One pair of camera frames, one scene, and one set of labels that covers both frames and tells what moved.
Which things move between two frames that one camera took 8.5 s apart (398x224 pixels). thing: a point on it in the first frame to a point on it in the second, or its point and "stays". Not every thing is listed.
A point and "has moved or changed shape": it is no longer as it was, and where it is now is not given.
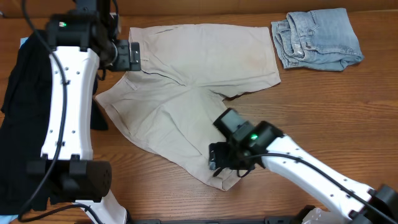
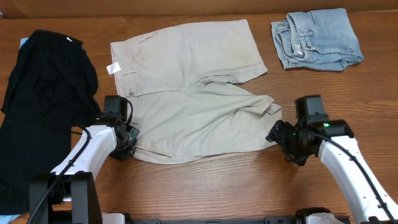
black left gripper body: (122, 61) to (121, 152)
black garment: (21, 129) stays
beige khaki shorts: (186, 73) has moved or changed shape
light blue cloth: (5, 219) stays
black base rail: (268, 220) stays
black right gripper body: (230, 155) to (291, 142)
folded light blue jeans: (323, 39) stays
